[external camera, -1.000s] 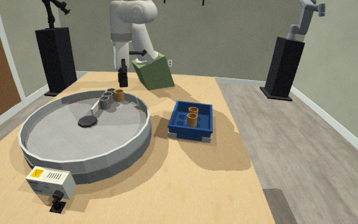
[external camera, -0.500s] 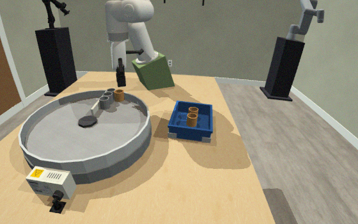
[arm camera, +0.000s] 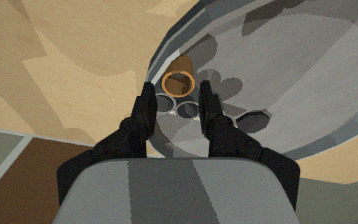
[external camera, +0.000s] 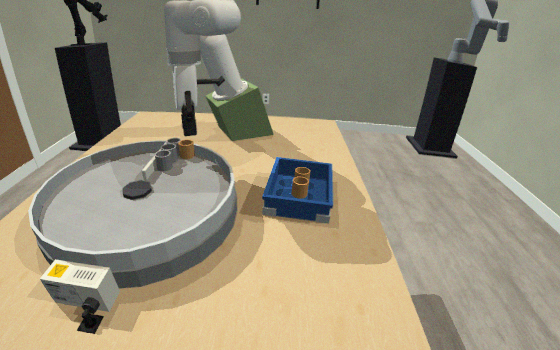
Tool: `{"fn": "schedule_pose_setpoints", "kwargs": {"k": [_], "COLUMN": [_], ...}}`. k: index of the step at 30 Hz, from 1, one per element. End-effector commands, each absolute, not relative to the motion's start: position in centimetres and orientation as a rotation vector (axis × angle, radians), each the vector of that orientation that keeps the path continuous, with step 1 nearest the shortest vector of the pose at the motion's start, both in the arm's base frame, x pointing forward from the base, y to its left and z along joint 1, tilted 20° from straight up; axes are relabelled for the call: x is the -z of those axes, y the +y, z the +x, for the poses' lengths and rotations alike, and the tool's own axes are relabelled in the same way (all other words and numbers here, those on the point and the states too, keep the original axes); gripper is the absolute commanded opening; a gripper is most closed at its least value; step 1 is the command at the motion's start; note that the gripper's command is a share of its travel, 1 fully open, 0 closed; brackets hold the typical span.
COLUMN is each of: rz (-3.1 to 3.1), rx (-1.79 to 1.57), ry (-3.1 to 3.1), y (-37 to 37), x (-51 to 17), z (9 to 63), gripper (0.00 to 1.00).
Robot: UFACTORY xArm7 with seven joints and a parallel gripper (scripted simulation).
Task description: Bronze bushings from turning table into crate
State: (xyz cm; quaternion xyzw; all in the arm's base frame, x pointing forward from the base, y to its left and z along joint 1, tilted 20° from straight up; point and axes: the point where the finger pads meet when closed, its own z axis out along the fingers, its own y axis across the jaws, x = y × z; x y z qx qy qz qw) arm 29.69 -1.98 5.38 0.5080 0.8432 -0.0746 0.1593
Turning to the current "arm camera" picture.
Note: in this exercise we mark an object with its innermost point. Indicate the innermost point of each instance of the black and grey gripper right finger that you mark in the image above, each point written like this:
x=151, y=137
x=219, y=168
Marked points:
x=228, y=141

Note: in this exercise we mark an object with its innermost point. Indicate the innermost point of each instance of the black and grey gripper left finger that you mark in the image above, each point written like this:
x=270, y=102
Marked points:
x=129, y=141

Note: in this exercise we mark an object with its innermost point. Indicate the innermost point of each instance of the bronze bushing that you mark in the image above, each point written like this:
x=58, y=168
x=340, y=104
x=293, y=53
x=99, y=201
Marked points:
x=179, y=87

